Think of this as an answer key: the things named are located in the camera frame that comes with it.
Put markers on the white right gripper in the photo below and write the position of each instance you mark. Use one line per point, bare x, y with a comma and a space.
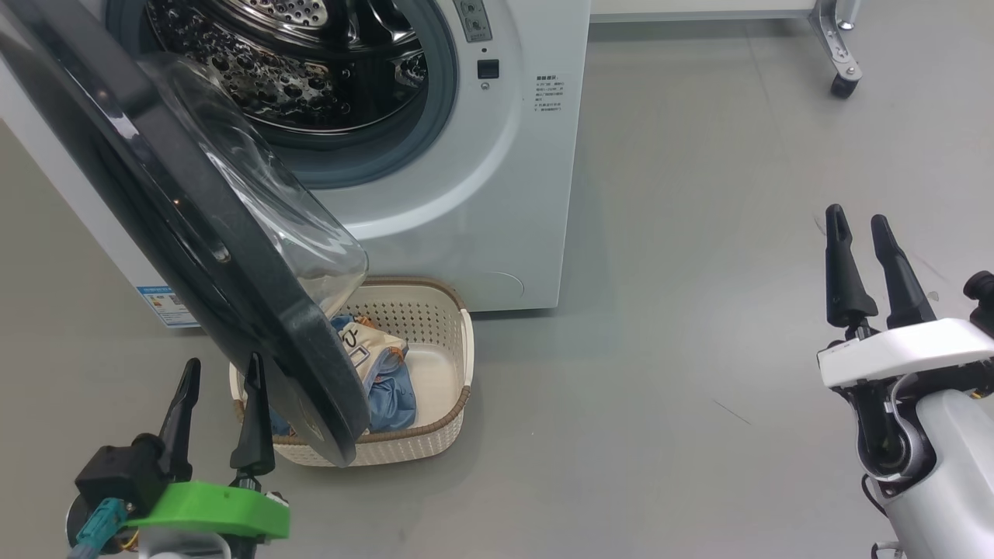
893, 353

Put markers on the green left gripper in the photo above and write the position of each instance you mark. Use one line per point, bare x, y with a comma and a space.
217, 512

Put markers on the cream and blue garment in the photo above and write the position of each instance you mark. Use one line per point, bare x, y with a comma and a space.
373, 345

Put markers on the blue cartoon print garment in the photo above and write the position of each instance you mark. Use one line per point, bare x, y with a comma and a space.
392, 396

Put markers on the round black glass washer door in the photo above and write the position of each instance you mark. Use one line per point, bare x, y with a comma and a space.
155, 194

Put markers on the grey rubber door seal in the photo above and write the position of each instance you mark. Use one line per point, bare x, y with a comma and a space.
404, 147

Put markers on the steel perforated washer drum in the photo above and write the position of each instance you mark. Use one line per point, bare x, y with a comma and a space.
295, 85

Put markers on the white front-load washing machine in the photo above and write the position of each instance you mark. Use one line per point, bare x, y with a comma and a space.
505, 194

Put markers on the blue energy label sticker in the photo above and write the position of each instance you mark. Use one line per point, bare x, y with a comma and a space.
159, 303

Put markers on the metal partition leg with caster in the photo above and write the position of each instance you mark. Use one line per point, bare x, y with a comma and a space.
839, 46

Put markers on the cream perforated laundry basket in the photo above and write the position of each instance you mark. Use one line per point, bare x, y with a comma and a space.
435, 326

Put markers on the grey warning sticker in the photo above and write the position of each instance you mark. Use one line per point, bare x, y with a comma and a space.
472, 19

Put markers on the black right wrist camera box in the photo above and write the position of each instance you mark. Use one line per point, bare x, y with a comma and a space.
982, 299

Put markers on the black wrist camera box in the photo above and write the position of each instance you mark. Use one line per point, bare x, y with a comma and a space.
982, 299
116, 473

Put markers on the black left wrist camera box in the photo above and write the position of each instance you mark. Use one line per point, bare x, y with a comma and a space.
116, 473

